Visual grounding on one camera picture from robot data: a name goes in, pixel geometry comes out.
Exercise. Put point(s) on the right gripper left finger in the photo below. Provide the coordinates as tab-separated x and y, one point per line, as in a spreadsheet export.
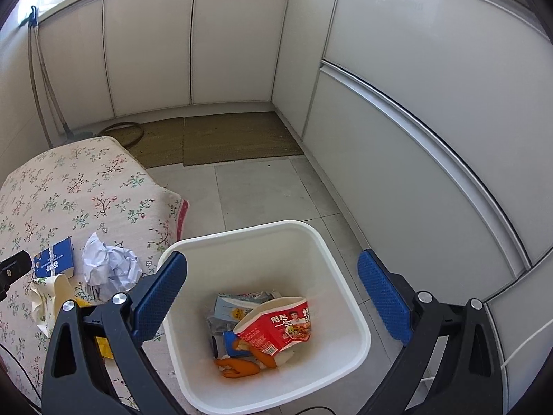
75	377

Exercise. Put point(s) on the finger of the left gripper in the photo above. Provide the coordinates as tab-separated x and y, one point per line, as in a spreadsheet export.
12	269

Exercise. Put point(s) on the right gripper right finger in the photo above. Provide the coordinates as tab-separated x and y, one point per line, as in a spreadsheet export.
468	380

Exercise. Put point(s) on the crushed floral paper cup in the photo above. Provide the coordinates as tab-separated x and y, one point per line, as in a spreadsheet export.
47	298

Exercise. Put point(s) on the yellow wrapper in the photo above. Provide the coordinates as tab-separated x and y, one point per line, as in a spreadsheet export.
102	342

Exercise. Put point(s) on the blue paper box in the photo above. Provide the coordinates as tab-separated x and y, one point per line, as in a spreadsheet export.
55	260

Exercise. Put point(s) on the white paper wad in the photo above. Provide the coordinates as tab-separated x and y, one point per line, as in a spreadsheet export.
109	270

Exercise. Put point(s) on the orange peel strip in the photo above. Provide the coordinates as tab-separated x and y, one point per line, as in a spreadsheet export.
237	368

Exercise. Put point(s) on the small orange peel piece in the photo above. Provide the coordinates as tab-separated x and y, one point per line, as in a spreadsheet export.
263	360

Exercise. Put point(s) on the light blue carton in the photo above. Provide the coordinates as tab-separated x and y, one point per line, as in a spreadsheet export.
230	308

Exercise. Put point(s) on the red instant noodle cup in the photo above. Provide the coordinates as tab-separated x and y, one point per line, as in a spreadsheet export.
276	325

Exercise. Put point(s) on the white plastic trash bin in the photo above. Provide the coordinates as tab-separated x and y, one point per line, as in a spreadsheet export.
314	326

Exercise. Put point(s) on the white kitchen cabinets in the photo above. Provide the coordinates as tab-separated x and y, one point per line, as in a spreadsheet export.
431	118

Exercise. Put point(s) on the floral tablecloth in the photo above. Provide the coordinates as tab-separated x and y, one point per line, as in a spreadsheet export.
75	190

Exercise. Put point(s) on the brown floor mat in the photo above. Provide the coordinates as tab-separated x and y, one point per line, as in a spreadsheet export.
210	139

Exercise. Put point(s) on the mop with blue handle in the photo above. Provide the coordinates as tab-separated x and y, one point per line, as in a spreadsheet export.
34	51

